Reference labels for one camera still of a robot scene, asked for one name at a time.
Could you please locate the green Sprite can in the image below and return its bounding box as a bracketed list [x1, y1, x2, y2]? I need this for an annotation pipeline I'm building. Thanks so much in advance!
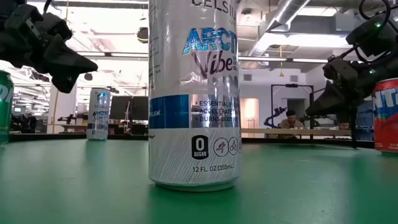
[0, 70, 15, 146]

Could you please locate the white round column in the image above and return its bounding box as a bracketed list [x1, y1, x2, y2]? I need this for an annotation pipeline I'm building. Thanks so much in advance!
[46, 83, 78, 134]

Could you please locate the white Celsius Arctic Vibe can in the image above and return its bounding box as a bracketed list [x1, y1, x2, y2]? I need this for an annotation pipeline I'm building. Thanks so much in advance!
[86, 88, 111, 141]
[147, 0, 243, 192]

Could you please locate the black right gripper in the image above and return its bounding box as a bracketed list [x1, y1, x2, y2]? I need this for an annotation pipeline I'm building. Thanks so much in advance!
[306, 55, 398, 115]

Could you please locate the wooden background desk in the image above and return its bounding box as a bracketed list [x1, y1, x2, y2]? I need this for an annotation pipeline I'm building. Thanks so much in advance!
[46, 123, 88, 134]

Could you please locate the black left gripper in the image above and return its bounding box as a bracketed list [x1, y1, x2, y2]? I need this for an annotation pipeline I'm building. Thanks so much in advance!
[0, 12, 99, 94]

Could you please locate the red Fanta can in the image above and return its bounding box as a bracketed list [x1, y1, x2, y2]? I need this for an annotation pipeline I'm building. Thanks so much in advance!
[371, 77, 398, 156]

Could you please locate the black aluminium table frame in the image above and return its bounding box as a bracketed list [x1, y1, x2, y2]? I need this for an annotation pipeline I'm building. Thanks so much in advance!
[0, 133, 376, 149]

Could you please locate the dark blue partition screen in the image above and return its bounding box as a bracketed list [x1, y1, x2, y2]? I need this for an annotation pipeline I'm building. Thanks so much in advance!
[356, 107, 374, 141]

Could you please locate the yellow hanging pendant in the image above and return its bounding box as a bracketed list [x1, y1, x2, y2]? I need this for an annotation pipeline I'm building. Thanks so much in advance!
[279, 45, 285, 78]

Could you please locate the silver ventilation duct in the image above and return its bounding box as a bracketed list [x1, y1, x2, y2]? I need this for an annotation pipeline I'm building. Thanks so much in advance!
[248, 0, 312, 57]

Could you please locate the black computer monitor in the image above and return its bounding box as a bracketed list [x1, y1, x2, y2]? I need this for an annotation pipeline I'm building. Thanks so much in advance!
[132, 95, 149, 121]
[109, 95, 134, 121]

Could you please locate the black background rig frame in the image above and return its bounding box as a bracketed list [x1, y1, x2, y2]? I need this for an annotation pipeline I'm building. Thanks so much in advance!
[270, 83, 315, 139]

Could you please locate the green table mat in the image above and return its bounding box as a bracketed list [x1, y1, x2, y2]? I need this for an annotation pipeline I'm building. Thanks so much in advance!
[0, 138, 398, 224]

